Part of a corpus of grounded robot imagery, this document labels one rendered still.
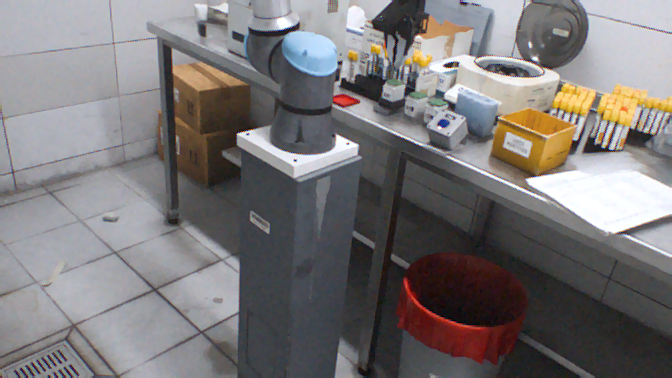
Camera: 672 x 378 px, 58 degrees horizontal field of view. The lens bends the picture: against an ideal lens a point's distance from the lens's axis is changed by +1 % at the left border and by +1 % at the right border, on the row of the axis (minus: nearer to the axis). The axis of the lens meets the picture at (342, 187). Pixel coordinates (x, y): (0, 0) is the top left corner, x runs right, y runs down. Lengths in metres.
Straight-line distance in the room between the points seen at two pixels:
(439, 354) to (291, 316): 0.46
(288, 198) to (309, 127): 0.16
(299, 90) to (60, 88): 1.89
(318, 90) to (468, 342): 0.79
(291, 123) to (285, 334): 0.53
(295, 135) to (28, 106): 1.86
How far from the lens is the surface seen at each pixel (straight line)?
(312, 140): 1.28
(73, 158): 3.15
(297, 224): 1.30
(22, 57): 2.91
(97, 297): 2.37
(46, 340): 2.24
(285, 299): 1.44
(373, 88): 1.75
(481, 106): 1.53
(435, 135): 1.46
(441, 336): 1.65
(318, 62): 1.24
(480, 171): 1.40
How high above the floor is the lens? 1.46
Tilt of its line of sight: 29 degrees down
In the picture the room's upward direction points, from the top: 6 degrees clockwise
